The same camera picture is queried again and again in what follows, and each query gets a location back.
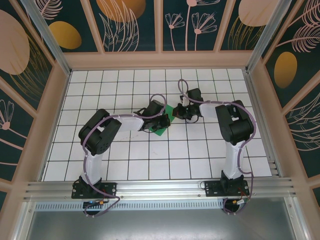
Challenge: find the grey metal shelf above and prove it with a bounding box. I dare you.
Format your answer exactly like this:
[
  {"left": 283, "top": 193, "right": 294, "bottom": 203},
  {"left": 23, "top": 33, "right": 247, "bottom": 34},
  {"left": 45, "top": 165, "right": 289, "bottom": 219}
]
[{"left": 24, "top": 209, "right": 307, "bottom": 240}]

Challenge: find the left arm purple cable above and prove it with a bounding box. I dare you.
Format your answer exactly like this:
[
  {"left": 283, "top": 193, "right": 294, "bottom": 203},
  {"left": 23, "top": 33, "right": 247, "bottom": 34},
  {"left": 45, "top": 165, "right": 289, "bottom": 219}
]
[{"left": 81, "top": 93, "right": 168, "bottom": 218}]

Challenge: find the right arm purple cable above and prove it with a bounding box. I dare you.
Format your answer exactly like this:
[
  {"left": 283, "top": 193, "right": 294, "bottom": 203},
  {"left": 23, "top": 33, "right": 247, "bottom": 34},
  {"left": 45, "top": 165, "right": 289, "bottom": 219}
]
[{"left": 177, "top": 78, "right": 257, "bottom": 216}]

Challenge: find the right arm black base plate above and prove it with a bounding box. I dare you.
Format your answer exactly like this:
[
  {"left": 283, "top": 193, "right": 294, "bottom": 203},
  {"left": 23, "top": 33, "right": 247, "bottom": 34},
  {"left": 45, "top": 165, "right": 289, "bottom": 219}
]
[{"left": 204, "top": 180, "right": 251, "bottom": 198}]

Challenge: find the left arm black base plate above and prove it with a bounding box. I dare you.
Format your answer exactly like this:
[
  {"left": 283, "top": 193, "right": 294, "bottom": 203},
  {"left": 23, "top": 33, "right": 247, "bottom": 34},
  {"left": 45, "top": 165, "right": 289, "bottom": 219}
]
[{"left": 71, "top": 181, "right": 118, "bottom": 200}]

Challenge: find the aluminium frame post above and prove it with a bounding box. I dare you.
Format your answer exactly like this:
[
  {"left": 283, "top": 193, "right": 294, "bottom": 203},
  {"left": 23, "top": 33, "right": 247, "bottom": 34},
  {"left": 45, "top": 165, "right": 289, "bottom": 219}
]
[
  {"left": 244, "top": 0, "right": 293, "bottom": 73},
  {"left": 19, "top": 0, "right": 72, "bottom": 76}
]

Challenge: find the aluminium side rail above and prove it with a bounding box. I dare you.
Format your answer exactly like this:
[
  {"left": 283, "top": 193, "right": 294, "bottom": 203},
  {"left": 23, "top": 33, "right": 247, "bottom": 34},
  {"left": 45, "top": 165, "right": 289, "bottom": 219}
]
[{"left": 243, "top": 71, "right": 285, "bottom": 179}]

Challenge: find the long aluminium mounting rail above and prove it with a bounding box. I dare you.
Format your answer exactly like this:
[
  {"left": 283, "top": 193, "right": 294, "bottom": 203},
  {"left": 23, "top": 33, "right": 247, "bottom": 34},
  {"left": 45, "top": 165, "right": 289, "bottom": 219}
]
[{"left": 23, "top": 176, "right": 299, "bottom": 201}]

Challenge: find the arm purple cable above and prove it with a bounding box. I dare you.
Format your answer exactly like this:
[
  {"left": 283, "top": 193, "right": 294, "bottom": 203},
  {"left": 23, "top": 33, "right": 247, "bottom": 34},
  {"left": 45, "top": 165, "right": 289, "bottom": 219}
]
[
  {"left": 81, "top": 93, "right": 168, "bottom": 218},
  {"left": 177, "top": 78, "right": 257, "bottom": 216}
]

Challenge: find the grey slotted cable duct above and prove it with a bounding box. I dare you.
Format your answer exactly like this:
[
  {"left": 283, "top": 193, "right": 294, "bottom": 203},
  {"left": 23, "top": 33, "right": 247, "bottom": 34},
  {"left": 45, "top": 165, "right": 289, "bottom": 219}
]
[{"left": 34, "top": 201, "right": 226, "bottom": 211}]

